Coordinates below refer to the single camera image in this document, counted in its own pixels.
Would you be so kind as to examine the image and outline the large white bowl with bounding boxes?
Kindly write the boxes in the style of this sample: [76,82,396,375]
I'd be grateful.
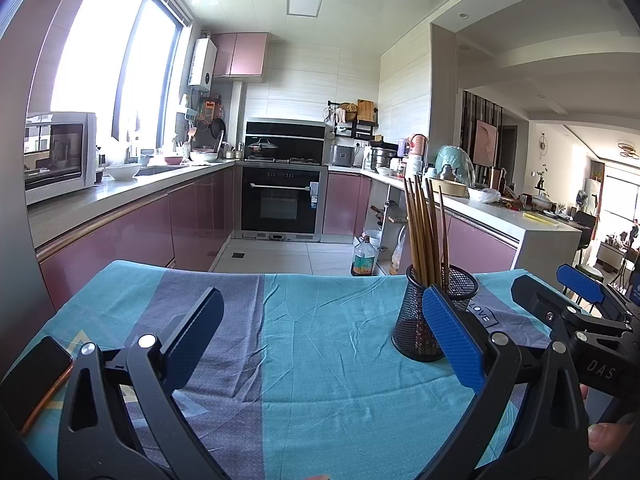
[105,162,143,181]

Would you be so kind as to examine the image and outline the white plastic bag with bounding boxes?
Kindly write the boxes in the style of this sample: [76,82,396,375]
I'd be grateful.
[467,186,501,205]

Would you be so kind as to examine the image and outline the pink peninsula cabinets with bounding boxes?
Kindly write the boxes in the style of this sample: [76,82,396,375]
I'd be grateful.
[442,207,521,273]

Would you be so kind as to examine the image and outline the green plastic bag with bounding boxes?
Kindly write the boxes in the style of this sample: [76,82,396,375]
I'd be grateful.
[434,145,475,186]

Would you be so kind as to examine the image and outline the black smartphone orange case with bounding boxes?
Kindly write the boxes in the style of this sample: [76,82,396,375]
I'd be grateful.
[0,336,74,436]

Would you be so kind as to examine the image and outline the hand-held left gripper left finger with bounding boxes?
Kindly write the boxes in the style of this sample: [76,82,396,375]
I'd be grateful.
[56,287,228,480]

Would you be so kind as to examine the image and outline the stainless steel pot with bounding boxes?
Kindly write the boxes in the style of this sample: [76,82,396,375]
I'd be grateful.
[369,146,398,171]

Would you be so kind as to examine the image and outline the black range hood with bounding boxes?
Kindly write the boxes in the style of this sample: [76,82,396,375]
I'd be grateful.
[245,120,327,142]

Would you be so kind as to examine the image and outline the black wall rack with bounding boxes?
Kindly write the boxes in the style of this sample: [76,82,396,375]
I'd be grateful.
[327,101,379,141]

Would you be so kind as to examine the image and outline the pink wall cabinet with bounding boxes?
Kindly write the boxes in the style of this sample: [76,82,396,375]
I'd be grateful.
[212,32,269,80]

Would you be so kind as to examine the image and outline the round beige container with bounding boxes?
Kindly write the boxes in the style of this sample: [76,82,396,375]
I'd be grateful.
[437,177,468,197]

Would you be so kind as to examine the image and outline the bundle of wooden chopsticks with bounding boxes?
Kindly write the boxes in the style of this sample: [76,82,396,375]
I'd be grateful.
[403,176,451,351]

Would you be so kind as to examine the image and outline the white vertical pipe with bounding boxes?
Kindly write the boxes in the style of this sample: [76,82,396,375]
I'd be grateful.
[230,81,244,151]

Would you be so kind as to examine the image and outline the person's right hand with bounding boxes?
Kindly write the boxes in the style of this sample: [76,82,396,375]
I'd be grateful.
[587,421,640,457]

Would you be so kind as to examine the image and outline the blue striped tablecloth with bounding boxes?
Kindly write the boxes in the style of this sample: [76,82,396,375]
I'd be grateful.
[10,259,576,480]

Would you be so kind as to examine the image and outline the dark slatted partition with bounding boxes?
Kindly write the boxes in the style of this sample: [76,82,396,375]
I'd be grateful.
[462,90,502,171]

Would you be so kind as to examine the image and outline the long pink base cabinets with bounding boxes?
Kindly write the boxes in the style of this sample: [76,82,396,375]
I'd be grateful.
[37,166,236,296]

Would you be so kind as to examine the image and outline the narrow pink base cabinet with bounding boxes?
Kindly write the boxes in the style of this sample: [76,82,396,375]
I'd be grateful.
[322,171,373,237]

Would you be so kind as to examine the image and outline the white wall water heater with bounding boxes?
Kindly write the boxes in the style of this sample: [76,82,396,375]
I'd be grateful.
[188,38,218,92]

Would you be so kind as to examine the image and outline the black built-in oven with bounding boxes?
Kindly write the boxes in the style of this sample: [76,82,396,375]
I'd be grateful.
[241,166,323,235]

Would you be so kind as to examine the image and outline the cooking oil bottle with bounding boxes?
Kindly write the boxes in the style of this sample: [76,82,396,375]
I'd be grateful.
[351,235,376,277]

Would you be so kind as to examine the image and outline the large kitchen window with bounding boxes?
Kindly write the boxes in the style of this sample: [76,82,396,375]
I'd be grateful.
[50,0,193,148]

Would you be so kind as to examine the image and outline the pot with glass lid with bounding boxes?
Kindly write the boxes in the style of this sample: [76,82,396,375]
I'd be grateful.
[248,138,278,161]

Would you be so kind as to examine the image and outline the framed wall painting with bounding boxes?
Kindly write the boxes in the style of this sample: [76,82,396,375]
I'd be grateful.
[474,119,499,167]

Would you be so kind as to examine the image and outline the black mesh utensil holder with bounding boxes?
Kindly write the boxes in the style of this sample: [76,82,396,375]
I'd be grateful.
[391,264,479,363]

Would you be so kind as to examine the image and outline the white countertop oven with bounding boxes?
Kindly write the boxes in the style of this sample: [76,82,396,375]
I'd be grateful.
[24,111,98,206]

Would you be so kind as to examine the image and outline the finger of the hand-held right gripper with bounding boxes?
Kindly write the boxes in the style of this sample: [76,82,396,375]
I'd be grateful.
[556,263,640,331]
[510,273,635,356]

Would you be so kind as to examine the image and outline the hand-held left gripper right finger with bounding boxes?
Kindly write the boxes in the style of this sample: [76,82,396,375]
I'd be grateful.
[422,284,593,480]

